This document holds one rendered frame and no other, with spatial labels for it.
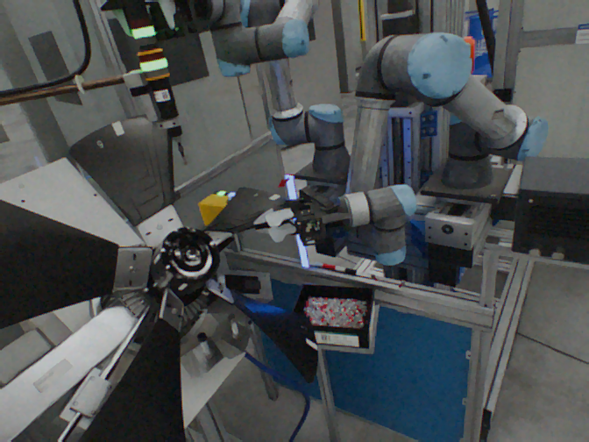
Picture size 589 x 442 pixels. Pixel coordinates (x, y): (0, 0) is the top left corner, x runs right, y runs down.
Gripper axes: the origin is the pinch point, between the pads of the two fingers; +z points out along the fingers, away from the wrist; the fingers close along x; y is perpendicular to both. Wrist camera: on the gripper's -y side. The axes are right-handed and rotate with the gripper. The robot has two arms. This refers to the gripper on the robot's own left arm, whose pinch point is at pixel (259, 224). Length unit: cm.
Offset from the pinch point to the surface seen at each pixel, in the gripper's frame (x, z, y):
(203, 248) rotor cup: -5.1, 11.0, 12.2
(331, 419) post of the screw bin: 80, -8, 6
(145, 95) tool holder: -33.4, 13.9, 1.9
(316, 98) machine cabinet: 116, -75, -427
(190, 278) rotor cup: -3.9, 13.4, 18.8
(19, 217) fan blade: -22.5, 35.5, 17.9
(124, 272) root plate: -6.0, 25.6, 15.9
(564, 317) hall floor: 124, -136, -44
